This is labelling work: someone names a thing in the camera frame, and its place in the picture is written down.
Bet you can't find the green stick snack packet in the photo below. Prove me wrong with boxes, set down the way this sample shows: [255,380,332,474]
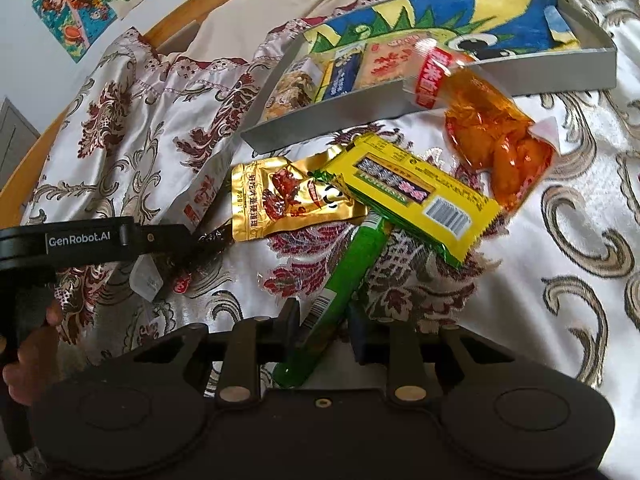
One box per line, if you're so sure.
[271,212,393,390]

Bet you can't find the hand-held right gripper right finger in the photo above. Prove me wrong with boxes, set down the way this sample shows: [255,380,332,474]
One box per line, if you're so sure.
[348,305,512,407]

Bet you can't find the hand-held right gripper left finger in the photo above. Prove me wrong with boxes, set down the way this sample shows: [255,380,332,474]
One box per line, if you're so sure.
[134,299,301,407]

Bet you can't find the cream pillow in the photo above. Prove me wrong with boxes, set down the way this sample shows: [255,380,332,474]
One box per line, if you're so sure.
[187,0,451,61]

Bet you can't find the grey door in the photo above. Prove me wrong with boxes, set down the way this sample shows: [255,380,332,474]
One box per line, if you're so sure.
[0,97,42,186]

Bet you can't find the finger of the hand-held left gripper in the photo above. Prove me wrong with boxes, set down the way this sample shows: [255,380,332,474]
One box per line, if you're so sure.
[141,224,235,263]

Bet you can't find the clear nut snack packet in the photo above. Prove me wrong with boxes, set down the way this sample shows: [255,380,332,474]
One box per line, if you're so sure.
[262,57,326,121]

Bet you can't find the orange-haired child wall drawing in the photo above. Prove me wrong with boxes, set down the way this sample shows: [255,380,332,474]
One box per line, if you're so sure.
[31,0,119,64]

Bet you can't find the blue and yellow snack packet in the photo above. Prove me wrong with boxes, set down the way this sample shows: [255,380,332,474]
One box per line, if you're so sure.
[315,47,373,103]

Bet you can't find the grey box with painted lining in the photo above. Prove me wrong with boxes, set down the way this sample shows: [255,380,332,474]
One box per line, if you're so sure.
[240,0,617,155]

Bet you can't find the gold snack packet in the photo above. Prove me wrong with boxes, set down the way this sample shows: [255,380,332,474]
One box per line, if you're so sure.
[230,156,368,243]

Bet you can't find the clear rice cake packet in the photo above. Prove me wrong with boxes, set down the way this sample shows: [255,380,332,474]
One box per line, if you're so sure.
[357,40,426,88]

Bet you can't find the white snack packet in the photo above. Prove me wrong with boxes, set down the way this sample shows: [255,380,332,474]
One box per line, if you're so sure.
[131,149,237,306]

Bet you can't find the floral satin blanket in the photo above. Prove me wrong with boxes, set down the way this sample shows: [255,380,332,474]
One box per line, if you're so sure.
[0,0,640,480]

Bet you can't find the clear orange snack packet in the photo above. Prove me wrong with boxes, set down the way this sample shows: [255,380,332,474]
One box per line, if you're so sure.
[402,40,563,213]

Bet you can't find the person's left hand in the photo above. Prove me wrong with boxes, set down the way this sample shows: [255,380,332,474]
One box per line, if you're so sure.
[2,302,65,407]

